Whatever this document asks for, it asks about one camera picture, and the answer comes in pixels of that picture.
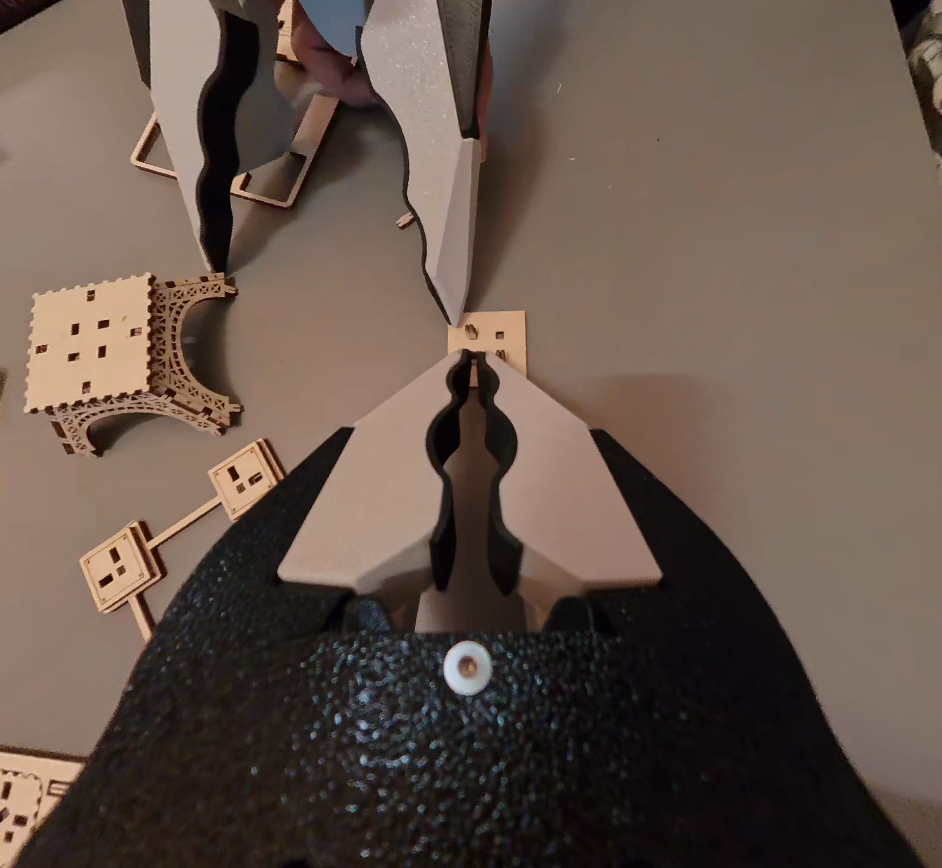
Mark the punched-out wooden parts sheet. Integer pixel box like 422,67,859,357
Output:
131,0,340,210

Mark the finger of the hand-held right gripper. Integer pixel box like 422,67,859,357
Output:
147,0,297,275
358,0,487,326

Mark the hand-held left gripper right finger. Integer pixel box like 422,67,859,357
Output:
475,352,665,632

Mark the person's right hand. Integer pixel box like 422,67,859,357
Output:
289,0,385,109

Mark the wooden lattice tower base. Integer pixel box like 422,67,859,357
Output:
24,272,242,459

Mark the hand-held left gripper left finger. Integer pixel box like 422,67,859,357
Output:
277,350,473,632

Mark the small square wooden plate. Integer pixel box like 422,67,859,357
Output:
447,310,529,389

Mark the wooden four-pad square frame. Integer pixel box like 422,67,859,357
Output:
79,437,288,642

